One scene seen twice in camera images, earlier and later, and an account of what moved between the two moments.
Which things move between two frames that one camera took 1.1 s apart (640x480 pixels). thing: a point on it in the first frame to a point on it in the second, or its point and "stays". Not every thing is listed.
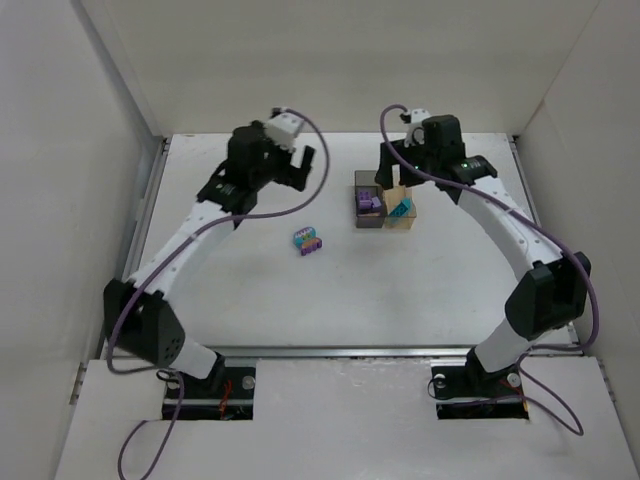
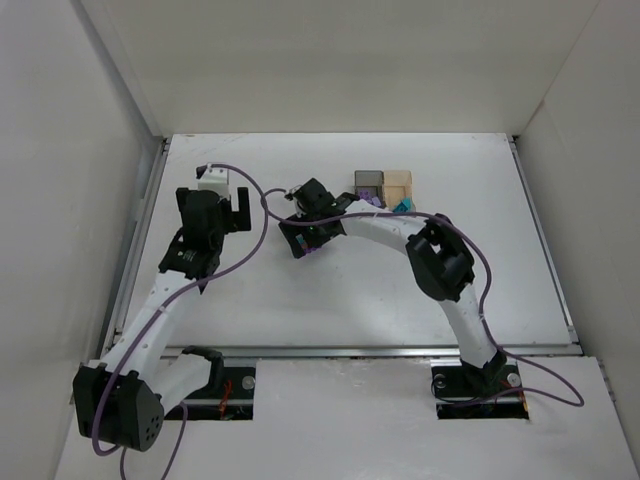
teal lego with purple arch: (403, 208) stays
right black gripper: (400, 163) to (301, 240)
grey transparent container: (365, 181) stays
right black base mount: (471, 392) stays
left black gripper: (288, 167) to (239, 212)
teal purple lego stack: (307, 241) stays
